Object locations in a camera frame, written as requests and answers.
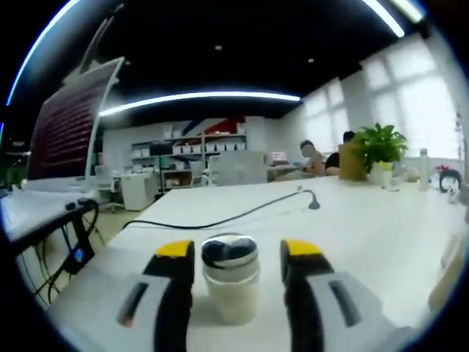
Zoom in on black power cable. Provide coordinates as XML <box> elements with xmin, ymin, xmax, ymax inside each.
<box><xmin>18</xmin><ymin>219</ymin><xmax>107</xmax><ymax>306</ymax></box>

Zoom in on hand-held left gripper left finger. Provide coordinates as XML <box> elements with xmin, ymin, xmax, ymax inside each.
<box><xmin>49</xmin><ymin>240</ymin><xmax>195</xmax><ymax>352</ymax></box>

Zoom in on small seasoning bottle white powder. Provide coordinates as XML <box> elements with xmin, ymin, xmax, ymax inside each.
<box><xmin>200</xmin><ymin>232</ymin><xmax>261</xmax><ymax>326</ymax></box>

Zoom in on black adapter blue light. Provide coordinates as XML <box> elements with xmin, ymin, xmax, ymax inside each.
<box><xmin>65</xmin><ymin>238</ymin><xmax>95</xmax><ymax>276</ymax></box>

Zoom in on black monitor on stand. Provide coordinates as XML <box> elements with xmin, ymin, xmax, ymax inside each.
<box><xmin>149</xmin><ymin>142</ymin><xmax>174</xmax><ymax>194</ymax></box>

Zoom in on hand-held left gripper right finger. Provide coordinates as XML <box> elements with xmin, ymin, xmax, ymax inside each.
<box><xmin>280</xmin><ymin>238</ymin><xmax>415</xmax><ymax>352</ymax></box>

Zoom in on open white laptop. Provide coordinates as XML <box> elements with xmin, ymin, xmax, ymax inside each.
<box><xmin>0</xmin><ymin>56</ymin><xmax>126</xmax><ymax>243</ymax></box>

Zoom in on grey headphones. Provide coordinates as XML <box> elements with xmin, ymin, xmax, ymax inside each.
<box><xmin>438</xmin><ymin>169</ymin><xmax>463</xmax><ymax>194</ymax></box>

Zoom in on black gooseneck cable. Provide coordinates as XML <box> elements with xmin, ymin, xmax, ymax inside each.
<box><xmin>122</xmin><ymin>188</ymin><xmax>321</xmax><ymax>230</ymax></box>

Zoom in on row of white storage bins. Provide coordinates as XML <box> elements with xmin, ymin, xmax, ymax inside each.
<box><xmin>171</xmin><ymin>141</ymin><xmax>246</xmax><ymax>154</ymax></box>

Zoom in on green potted plant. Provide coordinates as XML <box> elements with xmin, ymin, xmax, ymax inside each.
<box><xmin>351</xmin><ymin>122</ymin><xmax>408</xmax><ymax>186</ymax></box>

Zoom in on white shelf unit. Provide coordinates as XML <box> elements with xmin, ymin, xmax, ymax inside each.
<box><xmin>130</xmin><ymin>126</ymin><xmax>248</xmax><ymax>191</ymax></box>

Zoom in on white thermos bottle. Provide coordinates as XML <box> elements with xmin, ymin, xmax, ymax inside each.
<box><xmin>418</xmin><ymin>148</ymin><xmax>430</xmax><ymax>191</ymax></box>

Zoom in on long distant ceiling light strip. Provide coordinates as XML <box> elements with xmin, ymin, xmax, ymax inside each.
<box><xmin>98</xmin><ymin>91</ymin><xmax>303</xmax><ymax>117</ymax></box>

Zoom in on long overhead ceiling light strip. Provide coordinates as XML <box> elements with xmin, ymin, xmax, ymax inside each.
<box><xmin>361</xmin><ymin>0</ymin><xmax>407</xmax><ymax>38</ymax></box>

